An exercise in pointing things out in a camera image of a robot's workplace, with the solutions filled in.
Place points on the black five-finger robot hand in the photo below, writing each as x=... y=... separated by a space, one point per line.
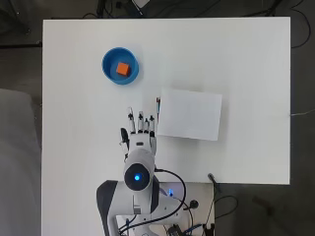
x=141 y=139

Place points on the orange cube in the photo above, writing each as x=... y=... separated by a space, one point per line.
x=123 y=69

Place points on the white seven-joint robot arm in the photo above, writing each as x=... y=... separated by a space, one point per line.
x=141 y=160

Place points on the white paper-covered book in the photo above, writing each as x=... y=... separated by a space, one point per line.
x=190 y=114

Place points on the blue round tub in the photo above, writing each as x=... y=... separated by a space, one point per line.
x=110 y=65

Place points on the black round plug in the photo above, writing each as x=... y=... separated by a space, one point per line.
x=193 y=205

